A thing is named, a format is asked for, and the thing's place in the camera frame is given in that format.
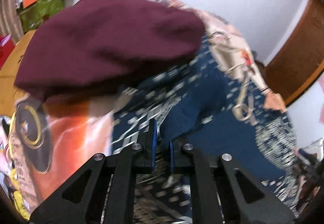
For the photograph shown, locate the maroon garment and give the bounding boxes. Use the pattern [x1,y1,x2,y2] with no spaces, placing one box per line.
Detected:
[14,0,205,102]

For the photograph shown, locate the striped curtain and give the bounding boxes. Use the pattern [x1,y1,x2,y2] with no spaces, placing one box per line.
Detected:
[0,0,24,45]

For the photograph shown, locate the green patterned cloth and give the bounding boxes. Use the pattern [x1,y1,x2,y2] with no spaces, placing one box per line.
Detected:
[17,0,65,33]

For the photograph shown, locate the red bag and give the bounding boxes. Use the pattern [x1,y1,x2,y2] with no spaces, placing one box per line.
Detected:
[0,34,15,68]

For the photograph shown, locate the brown wooden door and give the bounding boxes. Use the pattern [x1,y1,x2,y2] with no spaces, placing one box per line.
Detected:
[265,0,323,106]

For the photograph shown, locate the navy patterned hooded garment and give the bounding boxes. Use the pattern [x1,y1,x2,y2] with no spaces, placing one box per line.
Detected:
[112,38,297,209]

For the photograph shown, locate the brown cardboard box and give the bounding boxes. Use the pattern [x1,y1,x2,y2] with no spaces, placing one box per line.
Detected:
[0,30,36,117]

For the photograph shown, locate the printed newspaper bedspread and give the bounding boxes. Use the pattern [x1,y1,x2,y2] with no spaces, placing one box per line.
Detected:
[8,0,294,223]

